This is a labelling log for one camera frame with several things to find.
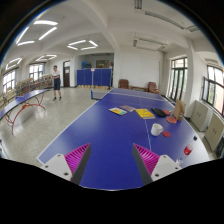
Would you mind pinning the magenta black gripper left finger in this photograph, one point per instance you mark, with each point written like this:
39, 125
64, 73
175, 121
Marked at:
70, 166

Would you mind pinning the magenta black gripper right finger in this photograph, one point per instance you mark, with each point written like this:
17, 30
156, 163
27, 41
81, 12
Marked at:
151, 166

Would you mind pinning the clear glass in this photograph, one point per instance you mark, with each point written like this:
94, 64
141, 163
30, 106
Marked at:
179, 161

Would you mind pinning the small red round lid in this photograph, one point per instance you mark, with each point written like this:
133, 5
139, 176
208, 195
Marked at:
166, 134

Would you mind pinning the white ceramic mug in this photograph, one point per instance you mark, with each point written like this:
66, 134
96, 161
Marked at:
156, 129

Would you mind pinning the red plastic cup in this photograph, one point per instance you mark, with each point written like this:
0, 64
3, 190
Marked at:
188, 149

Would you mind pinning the red table tennis paddle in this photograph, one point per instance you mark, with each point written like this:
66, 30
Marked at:
171, 120

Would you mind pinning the yellow book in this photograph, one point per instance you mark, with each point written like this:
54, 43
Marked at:
145, 114

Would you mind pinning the black table tennis paddle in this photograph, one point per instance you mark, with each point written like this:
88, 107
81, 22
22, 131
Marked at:
159, 112

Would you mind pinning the blue ping pong table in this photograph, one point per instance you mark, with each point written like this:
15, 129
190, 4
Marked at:
111, 164
31, 99

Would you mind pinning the grey notebook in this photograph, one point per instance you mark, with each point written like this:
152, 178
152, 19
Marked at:
127, 108

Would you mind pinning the brown paper bag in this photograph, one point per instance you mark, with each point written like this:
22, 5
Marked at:
179, 110

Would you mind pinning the colourful booklet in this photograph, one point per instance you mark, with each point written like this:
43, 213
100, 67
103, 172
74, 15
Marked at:
118, 111

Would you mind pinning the beige cabinet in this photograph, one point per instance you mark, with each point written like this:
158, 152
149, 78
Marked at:
201, 116

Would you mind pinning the table tennis net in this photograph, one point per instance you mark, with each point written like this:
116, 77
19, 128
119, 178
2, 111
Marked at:
97, 95

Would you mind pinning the brown armchair right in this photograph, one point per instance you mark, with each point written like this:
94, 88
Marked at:
152, 88

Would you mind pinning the brown armchair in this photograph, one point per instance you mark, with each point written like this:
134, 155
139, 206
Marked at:
123, 83
152, 88

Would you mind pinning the brown armchair left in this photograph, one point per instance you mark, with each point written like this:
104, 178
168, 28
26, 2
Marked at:
123, 83

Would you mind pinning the blue partition screen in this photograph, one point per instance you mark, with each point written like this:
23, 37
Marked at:
94, 76

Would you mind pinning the standing person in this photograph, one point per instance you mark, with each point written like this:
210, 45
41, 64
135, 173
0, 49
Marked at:
57, 82

